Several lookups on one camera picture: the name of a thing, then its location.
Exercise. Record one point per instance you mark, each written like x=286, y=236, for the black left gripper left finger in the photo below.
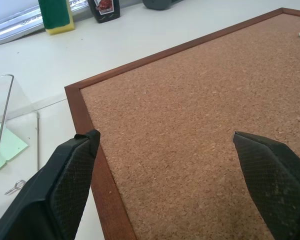
x=52, y=195

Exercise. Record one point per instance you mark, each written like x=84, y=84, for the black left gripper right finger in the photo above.
x=272, y=185

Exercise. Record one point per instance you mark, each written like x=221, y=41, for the dark bottle with red label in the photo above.
x=104, y=10

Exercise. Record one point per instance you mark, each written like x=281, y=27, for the cork board with wooden frame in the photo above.
x=195, y=120

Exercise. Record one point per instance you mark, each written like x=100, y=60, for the silver metal tray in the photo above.
x=17, y=23

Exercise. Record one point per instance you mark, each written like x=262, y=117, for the clear plastic box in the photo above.
x=12, y=120

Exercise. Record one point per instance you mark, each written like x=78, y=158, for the small metal screw eye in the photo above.
x=15, y=186

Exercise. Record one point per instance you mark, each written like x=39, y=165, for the dark grey round object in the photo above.
x=160, y=3

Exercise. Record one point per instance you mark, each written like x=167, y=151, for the green and yellow sponge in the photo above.
x=57, y=15

